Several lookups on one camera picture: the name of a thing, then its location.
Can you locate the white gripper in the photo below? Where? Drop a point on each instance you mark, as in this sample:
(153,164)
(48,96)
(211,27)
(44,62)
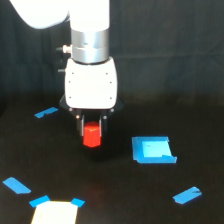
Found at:
(91,87)

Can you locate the red hexagonal block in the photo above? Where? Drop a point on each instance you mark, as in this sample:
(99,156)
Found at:
(92,134)

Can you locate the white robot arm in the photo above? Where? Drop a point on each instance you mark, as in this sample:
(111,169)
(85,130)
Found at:
(89,25)

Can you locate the blue tape strip far left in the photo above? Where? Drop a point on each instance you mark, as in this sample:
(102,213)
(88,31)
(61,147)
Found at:
(45,112)

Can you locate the blue tape strip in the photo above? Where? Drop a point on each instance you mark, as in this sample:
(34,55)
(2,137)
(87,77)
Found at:
(45,112)
(187,195)
(16,186)

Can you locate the light blue taped square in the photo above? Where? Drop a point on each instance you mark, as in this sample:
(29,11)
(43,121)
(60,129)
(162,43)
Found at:
(152,150)

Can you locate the blue tape on paper right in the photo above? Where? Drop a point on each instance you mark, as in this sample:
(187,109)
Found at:
(78,202)

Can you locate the blue tape on paper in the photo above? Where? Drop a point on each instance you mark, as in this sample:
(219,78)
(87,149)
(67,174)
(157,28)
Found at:
(78,202)
(39,201)

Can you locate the blue tape on paper left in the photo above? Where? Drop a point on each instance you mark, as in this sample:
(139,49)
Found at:
(39,201)

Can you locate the cream paper sheet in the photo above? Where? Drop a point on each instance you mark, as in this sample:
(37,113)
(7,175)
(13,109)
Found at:
(55,212)

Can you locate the blue tape strip near left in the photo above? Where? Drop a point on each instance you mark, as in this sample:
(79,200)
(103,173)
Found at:
(16,186)

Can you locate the blue tape strip right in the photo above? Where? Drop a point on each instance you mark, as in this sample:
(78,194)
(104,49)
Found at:
(187,195)

